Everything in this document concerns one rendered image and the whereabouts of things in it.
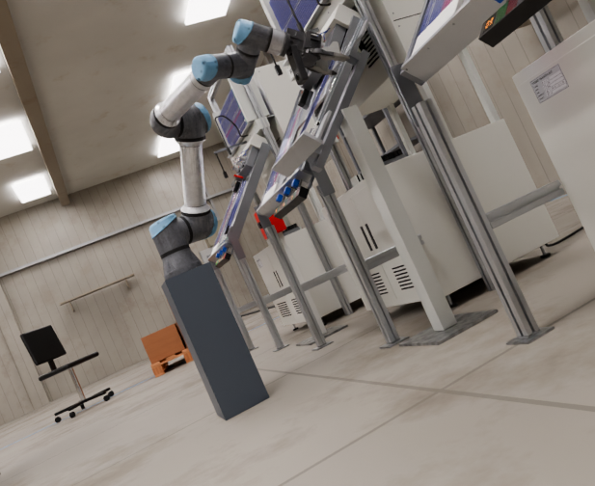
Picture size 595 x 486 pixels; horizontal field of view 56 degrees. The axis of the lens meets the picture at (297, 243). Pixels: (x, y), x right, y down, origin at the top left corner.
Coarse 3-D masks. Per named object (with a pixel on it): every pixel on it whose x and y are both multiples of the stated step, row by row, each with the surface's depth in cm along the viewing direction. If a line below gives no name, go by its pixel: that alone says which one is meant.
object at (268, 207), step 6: (300, 168) 211; (294, 174) 216; (300, 174) 214; (306, 174) 212; (288, 180) 224; (300, 180) 220; (306, 180) 218; (282, 186) 232; (288, 186) 229; (276, 192) 240; (282, 192) 238; (270, 198) 248; (276, 198) 246; (264, 204) 259; (270, 204) 257; (276, 204) 254; (258, 210) 269; (264, 210) 267; (270, 210) 264; (270, 216) 272
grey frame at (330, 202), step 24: (336, 0) 236; (360, 0) 227; (384, 48) 226; (336, 144) 295; (432, 168) 226; (336, 216) 205; (456, 216) 224; (288, 264) 275; (360, 264) 205; (480, 264) 222; (312, 312) 274; (384, 312) 204; (312, 336) 275; (384, 336) 206
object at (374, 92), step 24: (384, 0) 235; (408, 0) 239; (384, 24) 239; (408, 24) 237; (408, 48) 235; (384, 72) 252; (360, 96) 276; (384, 96) 282; (432, 96) 235; (480, 96) 245; (408, 144) 304
